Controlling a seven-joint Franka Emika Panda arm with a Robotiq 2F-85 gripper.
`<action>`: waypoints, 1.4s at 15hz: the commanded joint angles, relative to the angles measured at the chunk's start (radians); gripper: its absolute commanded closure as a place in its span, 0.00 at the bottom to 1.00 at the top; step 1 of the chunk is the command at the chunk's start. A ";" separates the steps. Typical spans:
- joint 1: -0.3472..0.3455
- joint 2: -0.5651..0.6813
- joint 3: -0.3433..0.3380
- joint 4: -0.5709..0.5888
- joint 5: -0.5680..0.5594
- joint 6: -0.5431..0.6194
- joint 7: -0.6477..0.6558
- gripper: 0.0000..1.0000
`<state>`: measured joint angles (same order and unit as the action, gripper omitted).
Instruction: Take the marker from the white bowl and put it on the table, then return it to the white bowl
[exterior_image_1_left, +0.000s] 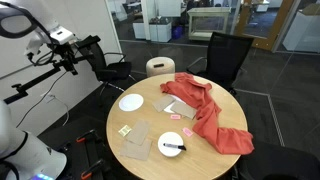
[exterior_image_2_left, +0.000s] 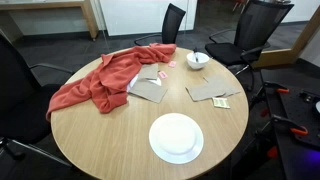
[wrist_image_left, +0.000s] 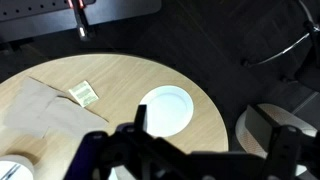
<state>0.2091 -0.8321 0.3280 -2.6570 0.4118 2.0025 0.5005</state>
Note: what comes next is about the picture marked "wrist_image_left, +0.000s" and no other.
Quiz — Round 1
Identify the white bowl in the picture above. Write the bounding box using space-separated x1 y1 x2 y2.
140 85 194 137

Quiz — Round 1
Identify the yellow sachet packet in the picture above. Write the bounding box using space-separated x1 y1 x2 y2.
68 81 99 107

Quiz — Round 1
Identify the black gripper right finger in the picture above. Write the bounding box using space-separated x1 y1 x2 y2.
245 105 300 157

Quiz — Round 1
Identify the brown paper napkin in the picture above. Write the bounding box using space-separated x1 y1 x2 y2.
4 77 64 138
40 97 108 138

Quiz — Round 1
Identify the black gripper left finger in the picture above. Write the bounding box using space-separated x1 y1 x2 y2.
134 105 147 130

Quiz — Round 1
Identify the white paper cup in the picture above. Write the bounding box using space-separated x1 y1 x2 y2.
0 155 34 180

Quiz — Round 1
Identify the beige round stool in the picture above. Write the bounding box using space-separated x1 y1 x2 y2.
235 103 318 177

